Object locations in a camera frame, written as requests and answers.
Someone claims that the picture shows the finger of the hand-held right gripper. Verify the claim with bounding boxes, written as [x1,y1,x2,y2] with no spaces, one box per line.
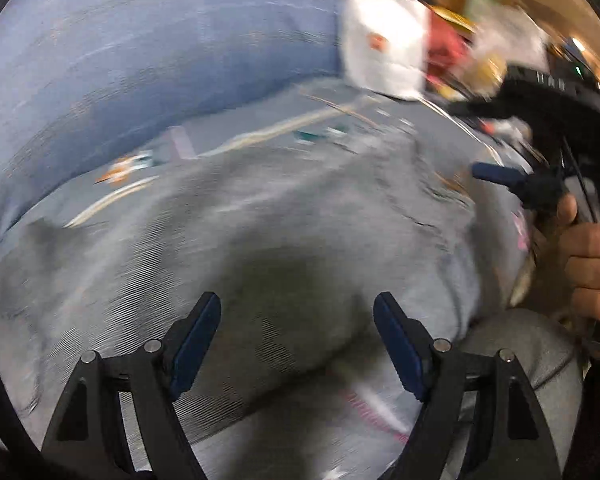
[471,161,568,213]
[447,97,531,133]

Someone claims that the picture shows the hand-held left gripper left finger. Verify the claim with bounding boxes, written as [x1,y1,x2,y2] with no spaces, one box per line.
[40,291,222,480]

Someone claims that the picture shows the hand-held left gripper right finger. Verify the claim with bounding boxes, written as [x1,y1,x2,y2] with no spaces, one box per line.
[373,291,564,480]

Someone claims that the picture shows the grey denim pants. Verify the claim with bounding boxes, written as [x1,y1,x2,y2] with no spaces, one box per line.
[0,145,486,441]

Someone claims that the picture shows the person's right hand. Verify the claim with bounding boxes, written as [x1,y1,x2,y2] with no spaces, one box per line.
[555,194,600,322]

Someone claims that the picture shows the red cloth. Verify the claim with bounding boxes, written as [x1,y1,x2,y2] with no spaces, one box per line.
[425,7,473,92]

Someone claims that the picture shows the white crumpled item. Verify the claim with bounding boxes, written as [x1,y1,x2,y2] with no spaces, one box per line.
[472,7,551,68]

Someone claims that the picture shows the white paper bag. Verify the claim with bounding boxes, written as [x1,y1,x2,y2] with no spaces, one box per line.
[339,0,434,102]

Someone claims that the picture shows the person's grey clothed leg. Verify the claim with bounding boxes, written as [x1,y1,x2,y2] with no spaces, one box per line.
[457,307,587,480]

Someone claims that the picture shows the star printed bed sheet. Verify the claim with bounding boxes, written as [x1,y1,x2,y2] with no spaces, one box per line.
[0,75,548,480]

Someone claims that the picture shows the blue plaid pillow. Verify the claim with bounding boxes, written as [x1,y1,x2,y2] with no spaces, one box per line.
[0,0,362,261]

